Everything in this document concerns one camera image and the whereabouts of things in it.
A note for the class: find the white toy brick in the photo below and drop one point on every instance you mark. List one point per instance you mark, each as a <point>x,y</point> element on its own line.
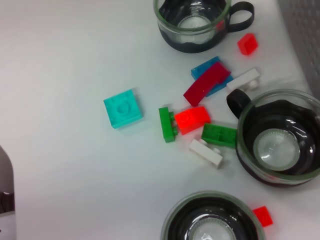
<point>243,80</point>
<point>206,153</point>

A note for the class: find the green toy brick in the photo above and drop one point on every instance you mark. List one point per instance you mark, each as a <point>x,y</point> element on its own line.
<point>167,125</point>
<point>218,136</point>

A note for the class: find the small red toy brick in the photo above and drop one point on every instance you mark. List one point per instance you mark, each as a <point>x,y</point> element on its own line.
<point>263,216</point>
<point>248,44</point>

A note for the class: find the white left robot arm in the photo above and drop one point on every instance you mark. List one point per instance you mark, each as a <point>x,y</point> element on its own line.
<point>6,175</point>

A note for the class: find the blue toy brick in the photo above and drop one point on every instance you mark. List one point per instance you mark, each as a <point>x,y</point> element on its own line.
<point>200,70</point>

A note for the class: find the grey perforated storage bin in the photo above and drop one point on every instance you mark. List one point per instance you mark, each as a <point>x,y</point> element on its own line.
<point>305,37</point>

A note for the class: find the bright red sloped brick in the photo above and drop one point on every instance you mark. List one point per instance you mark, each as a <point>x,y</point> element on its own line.
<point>191,120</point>

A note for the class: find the dark red toy brick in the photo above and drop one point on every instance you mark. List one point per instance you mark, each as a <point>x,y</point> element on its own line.
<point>205,85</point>

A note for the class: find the teal square toy plate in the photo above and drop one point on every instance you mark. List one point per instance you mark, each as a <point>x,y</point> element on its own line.
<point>123,108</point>

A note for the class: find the glass teacup black sleeve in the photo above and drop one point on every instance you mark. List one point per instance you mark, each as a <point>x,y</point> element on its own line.
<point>277,150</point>
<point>210,225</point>
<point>192,27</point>

